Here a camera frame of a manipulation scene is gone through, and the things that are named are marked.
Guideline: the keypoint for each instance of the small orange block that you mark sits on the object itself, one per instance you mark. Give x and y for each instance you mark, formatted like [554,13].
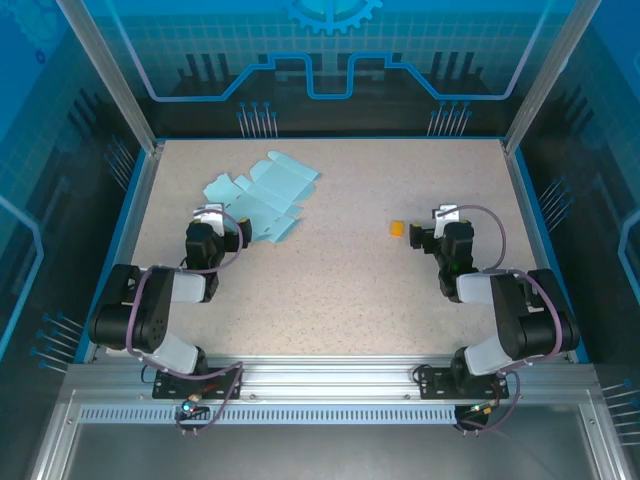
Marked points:
[397,229]

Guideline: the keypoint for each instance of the light blue paper box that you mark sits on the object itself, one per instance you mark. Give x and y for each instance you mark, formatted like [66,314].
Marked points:
[270,185]

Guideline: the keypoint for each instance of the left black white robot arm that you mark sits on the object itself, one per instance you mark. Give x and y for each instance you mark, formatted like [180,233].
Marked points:
[150,320]

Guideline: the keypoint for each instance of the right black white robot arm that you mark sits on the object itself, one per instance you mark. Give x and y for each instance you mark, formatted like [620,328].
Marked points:
[530,330]

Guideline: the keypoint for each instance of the grey metal panel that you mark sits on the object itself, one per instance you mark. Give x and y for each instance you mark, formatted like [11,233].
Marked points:
[325,450]

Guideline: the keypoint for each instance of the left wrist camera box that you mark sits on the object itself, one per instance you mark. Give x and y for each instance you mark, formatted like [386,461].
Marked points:
[212,217]

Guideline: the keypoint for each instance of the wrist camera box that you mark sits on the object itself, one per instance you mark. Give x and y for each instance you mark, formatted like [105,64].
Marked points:
[212,217]
[445,220]

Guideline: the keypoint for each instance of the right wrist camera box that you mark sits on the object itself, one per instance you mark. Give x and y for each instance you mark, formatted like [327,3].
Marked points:
[445,220]

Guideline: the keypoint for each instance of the aluminium side rail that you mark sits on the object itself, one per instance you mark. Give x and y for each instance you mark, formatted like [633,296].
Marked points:
[143,200]
[521,200]

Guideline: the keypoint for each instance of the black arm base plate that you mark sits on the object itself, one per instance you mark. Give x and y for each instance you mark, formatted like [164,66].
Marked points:
[435,385]
[170,387]

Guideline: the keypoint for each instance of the aluminium mounting rail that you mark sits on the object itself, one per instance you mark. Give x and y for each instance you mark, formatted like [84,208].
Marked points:
[325,380]

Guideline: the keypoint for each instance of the aluminium frame post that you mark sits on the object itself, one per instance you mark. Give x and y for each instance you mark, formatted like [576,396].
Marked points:
[117,75]
[540,75]

